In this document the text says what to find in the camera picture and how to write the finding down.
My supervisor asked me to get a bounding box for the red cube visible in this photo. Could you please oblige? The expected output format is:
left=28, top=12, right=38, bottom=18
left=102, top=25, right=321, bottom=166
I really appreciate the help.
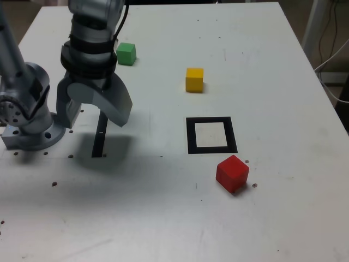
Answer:
left=215, top=154, right=250, bottom=195

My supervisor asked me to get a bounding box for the black tape strip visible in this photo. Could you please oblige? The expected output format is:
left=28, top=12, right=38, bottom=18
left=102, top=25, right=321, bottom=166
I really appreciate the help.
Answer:
left=91, top=110, right=109, bottom=158

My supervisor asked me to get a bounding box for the green cube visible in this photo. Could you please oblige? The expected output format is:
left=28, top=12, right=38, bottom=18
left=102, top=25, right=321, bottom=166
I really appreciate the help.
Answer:
left=116, top=42, right=137, bottom=67

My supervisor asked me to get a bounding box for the thin black cable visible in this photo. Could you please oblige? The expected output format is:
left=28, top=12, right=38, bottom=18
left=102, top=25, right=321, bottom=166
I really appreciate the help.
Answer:
left=317, top=0, right=341, bottom=70

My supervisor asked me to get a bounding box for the yellow cube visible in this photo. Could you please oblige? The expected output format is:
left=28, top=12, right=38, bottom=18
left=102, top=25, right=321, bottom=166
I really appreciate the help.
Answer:
left=185, top=67, right=204, bottom=93

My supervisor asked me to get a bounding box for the white post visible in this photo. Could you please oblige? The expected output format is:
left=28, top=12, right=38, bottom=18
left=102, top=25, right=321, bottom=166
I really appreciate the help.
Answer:
left=301, top=0, right=328, bottom=55

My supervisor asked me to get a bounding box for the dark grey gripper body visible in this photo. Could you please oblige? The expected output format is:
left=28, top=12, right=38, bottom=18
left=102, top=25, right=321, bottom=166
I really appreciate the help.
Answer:
left=66, top=71, right=113, bottom=91

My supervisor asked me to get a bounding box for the white cable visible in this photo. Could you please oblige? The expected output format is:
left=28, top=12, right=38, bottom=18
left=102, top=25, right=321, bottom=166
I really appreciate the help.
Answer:
left=315, top=38, right=349, bottom=104

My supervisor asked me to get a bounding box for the grey round-hinged gripper jaw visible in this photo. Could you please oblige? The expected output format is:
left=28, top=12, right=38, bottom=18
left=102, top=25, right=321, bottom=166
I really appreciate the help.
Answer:
left=67, top=73, right=134, bottom=128

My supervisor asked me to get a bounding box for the black tape square outline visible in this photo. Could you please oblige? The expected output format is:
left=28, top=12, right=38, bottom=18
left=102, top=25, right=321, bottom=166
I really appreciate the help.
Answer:
left=185, top=116, right=238, bottom=154

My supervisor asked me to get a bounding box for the grey narrow gripper jaw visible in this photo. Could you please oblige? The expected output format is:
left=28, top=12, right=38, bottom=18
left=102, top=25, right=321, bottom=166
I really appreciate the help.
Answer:
left=56, top=71, right=82, bottom=129

